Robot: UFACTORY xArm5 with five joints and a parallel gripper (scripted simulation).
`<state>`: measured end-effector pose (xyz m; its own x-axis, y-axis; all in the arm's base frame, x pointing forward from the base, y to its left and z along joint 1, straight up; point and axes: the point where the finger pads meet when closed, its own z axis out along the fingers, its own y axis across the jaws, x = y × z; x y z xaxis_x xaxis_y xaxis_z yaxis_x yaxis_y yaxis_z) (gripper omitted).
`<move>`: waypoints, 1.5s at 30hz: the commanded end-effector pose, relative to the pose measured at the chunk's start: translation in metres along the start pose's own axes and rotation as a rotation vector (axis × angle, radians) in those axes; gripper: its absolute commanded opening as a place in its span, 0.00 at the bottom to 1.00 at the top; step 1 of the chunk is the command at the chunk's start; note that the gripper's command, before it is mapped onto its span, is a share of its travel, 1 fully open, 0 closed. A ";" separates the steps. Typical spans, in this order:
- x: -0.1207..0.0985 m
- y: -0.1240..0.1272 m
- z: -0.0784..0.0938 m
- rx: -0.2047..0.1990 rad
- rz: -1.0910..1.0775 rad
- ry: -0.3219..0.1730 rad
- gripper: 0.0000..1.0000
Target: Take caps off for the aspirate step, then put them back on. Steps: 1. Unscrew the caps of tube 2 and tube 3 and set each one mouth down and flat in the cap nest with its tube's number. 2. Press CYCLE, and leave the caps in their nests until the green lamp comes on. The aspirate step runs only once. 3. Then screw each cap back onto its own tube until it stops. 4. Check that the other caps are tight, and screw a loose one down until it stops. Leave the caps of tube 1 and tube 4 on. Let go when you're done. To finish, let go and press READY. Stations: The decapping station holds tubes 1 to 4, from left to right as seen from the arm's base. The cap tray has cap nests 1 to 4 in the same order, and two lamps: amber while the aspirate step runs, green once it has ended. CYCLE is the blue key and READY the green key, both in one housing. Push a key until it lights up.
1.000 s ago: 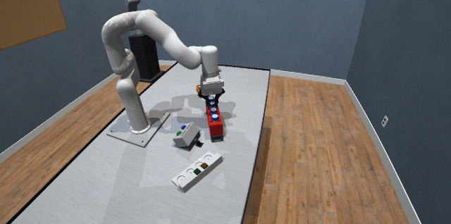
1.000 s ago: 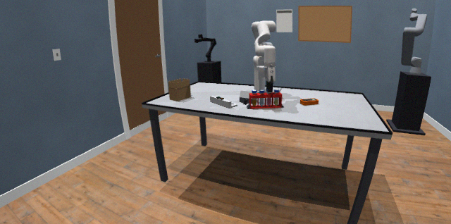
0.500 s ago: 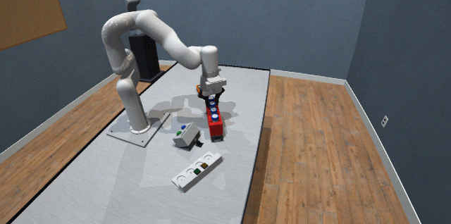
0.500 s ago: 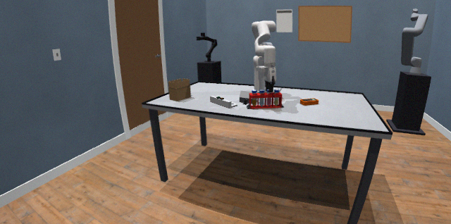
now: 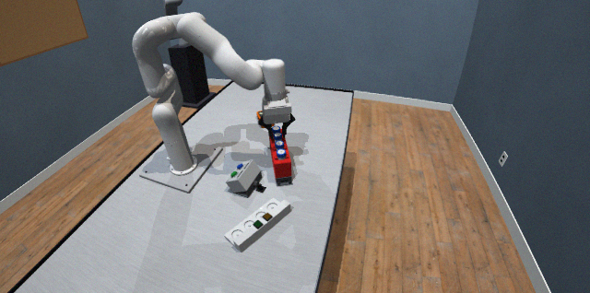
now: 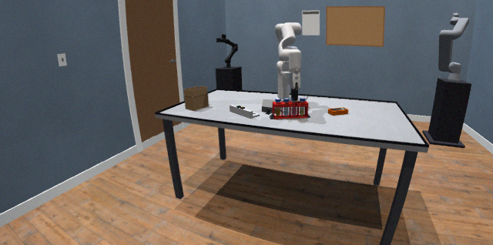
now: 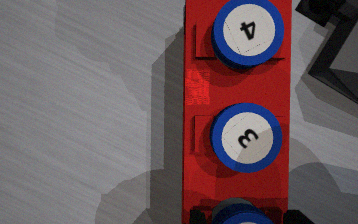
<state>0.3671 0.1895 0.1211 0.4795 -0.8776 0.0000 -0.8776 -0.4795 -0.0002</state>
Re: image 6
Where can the orange pocket multimeter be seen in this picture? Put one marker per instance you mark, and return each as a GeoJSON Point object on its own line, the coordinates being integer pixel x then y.
{"type": "Point", "coordinates": [338, 111]}

